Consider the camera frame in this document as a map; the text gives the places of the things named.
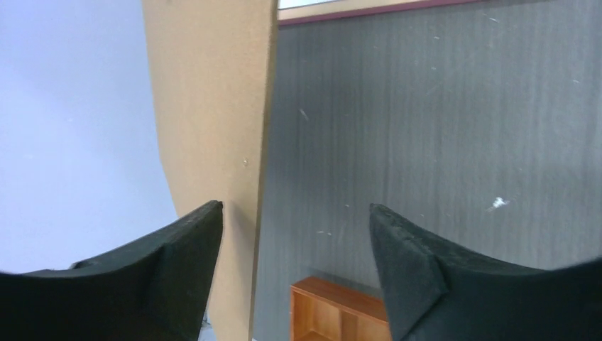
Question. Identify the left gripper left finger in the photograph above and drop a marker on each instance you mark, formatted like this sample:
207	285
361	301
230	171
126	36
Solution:
153	288

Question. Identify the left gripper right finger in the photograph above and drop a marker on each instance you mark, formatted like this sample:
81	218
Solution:
435	289

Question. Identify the brown frame backing board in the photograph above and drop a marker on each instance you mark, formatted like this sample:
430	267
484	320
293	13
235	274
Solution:
212	67

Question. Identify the pink wooden picture frame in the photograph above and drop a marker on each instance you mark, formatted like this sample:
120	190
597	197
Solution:
297	12

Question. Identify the orange compartment tray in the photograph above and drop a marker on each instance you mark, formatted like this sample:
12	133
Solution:
322	310

